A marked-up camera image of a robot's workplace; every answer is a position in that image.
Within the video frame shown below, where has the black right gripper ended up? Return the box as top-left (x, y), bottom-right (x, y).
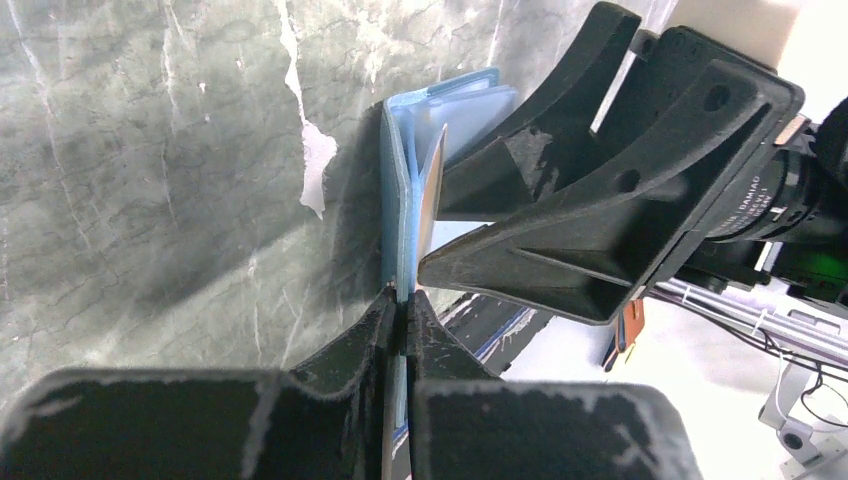
top-left (418, 27), bottom-right (847, 324)

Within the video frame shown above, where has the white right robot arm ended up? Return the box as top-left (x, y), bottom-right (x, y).
top-left (409, 1), bottom-right (847, 479)

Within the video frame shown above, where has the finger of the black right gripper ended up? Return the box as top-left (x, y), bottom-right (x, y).
top-left (437, 1), bottom-right (641, 222)

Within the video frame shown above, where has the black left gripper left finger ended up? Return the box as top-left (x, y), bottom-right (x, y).
top-left (1, 288), bottom-right (397, 479)

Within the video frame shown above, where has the blue leather card holder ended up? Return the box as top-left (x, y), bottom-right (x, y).
top-left (379, 67), bottom-right (517, 303)

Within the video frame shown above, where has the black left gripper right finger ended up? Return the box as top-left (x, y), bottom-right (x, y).
top-left (406, 291), bottom-right (701, 479)

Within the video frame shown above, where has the gold credit card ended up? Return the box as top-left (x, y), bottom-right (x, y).
top-left (415, 124), bottom-right (448, 263)

